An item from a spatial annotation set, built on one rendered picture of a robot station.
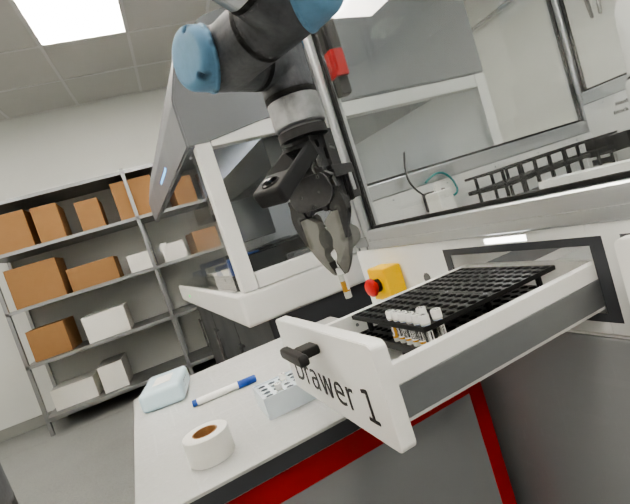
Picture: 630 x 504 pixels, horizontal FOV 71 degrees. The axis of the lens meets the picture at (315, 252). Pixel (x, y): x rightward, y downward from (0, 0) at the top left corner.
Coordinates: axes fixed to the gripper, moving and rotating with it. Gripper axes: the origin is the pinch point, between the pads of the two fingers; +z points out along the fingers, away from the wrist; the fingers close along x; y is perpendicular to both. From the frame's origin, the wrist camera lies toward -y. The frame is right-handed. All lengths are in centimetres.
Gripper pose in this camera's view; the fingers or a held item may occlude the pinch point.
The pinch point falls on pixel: (336, 266)
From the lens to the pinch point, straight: 62.5
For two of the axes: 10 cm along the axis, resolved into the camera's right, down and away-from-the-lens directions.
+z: 3.0, 9.5, 0.7
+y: 5.3, -2.3, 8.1
